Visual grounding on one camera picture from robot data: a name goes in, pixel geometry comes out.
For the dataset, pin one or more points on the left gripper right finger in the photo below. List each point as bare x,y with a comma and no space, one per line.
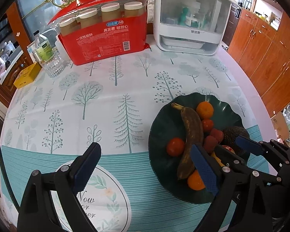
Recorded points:
236,183

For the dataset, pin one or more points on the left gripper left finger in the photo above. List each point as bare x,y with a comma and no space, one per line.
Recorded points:
70,182

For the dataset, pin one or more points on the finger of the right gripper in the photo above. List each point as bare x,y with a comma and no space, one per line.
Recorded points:
260,148

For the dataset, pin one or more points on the small red cherry tomato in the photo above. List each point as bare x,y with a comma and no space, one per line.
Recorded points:
228,148

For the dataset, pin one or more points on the red lychee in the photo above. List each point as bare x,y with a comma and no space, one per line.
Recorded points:
209,144
217,134

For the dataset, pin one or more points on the yellow orange fruit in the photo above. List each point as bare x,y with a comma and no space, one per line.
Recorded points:
217,159

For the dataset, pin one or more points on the cardboard box on floor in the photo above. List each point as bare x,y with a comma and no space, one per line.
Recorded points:
280,126

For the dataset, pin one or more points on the large orange tangerine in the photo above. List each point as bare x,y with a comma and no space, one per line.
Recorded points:
195,182

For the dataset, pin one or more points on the dark avocado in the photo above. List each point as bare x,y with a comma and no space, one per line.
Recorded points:
230,135

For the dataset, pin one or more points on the tree pattern tablecloth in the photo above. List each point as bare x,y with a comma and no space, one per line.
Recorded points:
113,102

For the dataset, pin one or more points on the red tomato on green plate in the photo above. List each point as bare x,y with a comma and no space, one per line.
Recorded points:
175,147

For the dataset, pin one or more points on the brown overripe banana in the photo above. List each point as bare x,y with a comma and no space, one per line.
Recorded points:
194,134

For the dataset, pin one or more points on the top orange tangerine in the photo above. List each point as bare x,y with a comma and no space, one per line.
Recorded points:
205,110

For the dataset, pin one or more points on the orange wooden cabinet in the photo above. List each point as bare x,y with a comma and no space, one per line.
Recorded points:
263,53

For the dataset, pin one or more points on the yellow cardboard box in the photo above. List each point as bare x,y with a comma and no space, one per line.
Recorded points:
27,75

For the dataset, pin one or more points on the clear glass cup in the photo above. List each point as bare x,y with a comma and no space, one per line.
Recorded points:
53,66

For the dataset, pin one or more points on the white plastic bottle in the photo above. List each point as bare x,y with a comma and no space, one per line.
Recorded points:
61,50

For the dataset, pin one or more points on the plastic bottle green label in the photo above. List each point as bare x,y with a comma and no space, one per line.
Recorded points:
43,47

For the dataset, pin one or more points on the white clear storage box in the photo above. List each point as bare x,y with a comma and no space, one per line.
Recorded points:
190,26

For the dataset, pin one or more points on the red paper cup package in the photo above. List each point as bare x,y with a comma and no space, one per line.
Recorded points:
92,30

